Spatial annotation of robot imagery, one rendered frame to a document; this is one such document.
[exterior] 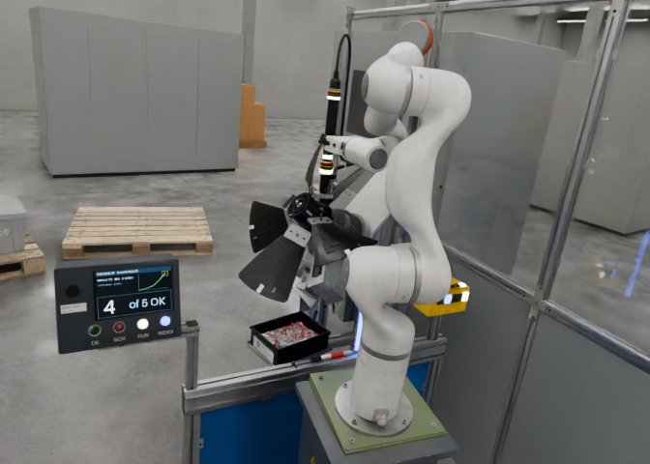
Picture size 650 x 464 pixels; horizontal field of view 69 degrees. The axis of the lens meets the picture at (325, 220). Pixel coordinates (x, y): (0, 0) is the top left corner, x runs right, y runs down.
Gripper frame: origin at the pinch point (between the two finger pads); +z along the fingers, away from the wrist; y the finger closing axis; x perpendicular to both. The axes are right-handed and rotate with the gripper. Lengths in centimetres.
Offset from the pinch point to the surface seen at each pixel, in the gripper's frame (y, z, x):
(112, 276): -72, -40, -25
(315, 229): -5.2, -6.8, -30.6
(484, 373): 70, -29, -92
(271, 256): -16.4, 4.5, -44.7
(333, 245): -4.1, -18.4, -31.8
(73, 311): -80, -42, -32
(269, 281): -19, -1, -52
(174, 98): 42, 558, -46
